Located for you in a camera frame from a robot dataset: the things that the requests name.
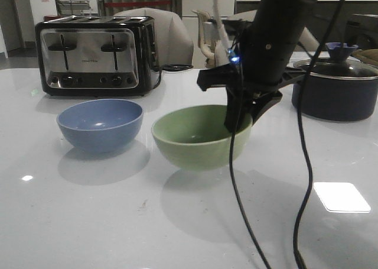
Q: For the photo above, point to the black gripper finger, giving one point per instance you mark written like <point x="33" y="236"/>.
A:
<point x="237" y="109"/>
<point x="264" y="103"/>

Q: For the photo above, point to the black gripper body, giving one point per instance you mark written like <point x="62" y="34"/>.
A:
<point x="257" y="59"/>

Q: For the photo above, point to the green bowl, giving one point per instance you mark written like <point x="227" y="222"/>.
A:
<point x="194" y="138"/>

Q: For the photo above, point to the blue bowl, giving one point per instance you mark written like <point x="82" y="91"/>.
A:
<point x="101" y="126"/>

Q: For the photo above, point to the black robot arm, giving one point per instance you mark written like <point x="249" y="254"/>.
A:
<point x="257" y="68"/>

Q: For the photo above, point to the right beige upholstered chair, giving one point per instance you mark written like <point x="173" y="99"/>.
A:
<point x="307" y="40"/>

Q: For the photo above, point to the beige upholstered chair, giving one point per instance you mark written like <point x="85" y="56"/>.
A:
<point x="174" y="44"/>
<point x="307" y="40"/>

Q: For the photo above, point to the cream plastic chair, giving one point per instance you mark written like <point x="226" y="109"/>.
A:
<point x="206" y="39"/>

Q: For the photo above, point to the glass pot lid blue knob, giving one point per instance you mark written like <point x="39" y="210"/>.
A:
<point x="338" y="66"/>

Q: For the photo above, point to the dark blue saucepan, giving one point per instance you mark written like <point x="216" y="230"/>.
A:
<point x="342" y="99"/>

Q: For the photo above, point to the left beige upholstered chair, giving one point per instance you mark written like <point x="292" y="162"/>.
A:
<point x="174" y="44"/>

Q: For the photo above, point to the white cabinet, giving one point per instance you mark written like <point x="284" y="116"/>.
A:
<point x="190" y="20"/>

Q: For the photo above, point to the brown cushion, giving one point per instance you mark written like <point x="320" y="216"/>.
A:
<point x="369" y="56"/>

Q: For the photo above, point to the black and chrome toaster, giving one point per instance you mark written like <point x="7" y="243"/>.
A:
<point x="98" y="56"/>

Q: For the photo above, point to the metal shelf cart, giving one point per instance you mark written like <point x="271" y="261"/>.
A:
<point x="72" y="7"/>

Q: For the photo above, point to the red box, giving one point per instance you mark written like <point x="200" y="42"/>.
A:
<point x="50" y="17"/>

